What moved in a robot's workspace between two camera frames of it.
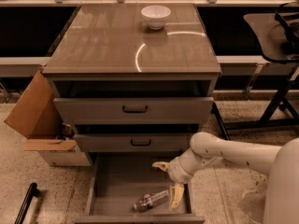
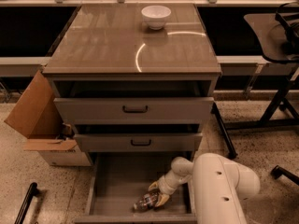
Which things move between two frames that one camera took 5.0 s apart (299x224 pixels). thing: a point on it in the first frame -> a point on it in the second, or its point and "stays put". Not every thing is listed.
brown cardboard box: [36, 115] stays put
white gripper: [176, 171] -> [164, 185]
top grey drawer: [133, 110] stays put
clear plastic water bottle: [147, 200] stays put
